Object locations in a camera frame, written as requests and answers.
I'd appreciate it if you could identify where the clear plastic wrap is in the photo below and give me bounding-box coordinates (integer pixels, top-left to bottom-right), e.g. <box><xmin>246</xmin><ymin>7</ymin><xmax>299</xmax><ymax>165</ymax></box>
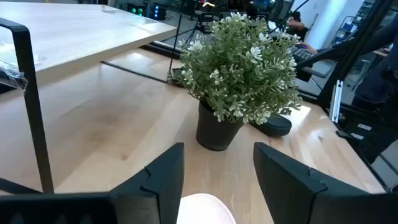
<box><xmin>0</xmin><ymin>60</ymin><xmax>29</xmax><ymax>93</ymax></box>

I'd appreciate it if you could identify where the black plant pot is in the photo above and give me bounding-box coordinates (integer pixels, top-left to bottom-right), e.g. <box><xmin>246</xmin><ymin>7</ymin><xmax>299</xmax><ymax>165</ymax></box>
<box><xmin>195</xmin><ymin>101</ymin><xmax>245</xmax><ymax>152</ymax></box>

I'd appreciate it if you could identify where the black frame post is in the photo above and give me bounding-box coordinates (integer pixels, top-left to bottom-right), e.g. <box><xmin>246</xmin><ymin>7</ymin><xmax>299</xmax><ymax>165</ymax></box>
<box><xmin>317</xmin><ymin>0</ymin><xmax>392</xmax><ymax>106</ymax></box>

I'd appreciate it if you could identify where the black tripod stand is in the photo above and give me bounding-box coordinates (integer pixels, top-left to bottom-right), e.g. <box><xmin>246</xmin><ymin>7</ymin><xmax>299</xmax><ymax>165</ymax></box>
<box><xmin>167</xmin><ymin>0</ymin><xmax>218</xmax><ymax>82</ymax></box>

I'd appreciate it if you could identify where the black slide sandal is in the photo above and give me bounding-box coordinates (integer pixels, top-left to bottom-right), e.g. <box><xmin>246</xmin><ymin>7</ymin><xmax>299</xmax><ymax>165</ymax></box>
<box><xmin>248</xmin><ymin>114</ymin><xmax>293</xmax><ymax>138</ymax></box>

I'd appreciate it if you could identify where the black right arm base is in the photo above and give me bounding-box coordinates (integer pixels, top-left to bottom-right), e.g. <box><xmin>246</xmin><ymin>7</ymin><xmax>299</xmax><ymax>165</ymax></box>
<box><xmin>335</xmin><ymin>105</ymin><xmax>398</xmax><ymax>164</ymax></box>

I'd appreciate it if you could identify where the green artificial plant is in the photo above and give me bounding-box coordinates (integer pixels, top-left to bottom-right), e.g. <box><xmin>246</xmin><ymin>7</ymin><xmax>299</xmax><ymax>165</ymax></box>
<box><xmin>169</xmin><ymin>11</ymin><xmax>304</xmax><ymax>125</ymax></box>

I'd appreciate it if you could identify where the black keyboard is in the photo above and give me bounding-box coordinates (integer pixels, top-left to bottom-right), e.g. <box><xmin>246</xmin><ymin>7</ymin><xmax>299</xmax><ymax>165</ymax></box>
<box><xmin>289</xmin><ymin>45</ymin><xmax>315</xmax><ymax>62</ymax></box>

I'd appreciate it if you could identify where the black computer with lights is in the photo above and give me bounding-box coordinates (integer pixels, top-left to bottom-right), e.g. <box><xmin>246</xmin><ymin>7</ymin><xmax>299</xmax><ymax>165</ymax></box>
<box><xmin>119</xmin><ymin>2</ymin><xmax>167</xmax><ymax>21</ymax></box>

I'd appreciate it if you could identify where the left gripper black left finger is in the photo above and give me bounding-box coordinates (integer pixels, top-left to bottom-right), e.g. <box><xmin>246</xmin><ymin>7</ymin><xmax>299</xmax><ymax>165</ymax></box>
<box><xmin>108</xmin><ymin>142</ymin><xmax>185</xmax><ymax>224</ymax></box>

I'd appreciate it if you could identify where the wooden shelf black metal frame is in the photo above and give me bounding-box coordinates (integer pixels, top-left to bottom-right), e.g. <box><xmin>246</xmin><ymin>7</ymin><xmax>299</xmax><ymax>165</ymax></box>
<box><xmin>0</xmin><ymin>1</ymin><xmax>178</xmax><ymax>195</ymax></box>

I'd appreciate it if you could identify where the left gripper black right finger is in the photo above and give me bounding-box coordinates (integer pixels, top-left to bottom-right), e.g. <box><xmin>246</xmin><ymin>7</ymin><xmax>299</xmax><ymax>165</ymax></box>
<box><xmin>253</xmin><ymin>142</ymin><xmax>371</xmax><ymax>224</ymax></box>

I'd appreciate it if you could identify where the silver aluminium strip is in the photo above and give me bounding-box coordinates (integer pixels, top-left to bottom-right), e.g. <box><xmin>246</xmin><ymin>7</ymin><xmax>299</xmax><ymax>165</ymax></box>
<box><xmin>329</xmin><ymin>80</ymin><xmax>345</xmax><ymax>124</ymax></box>

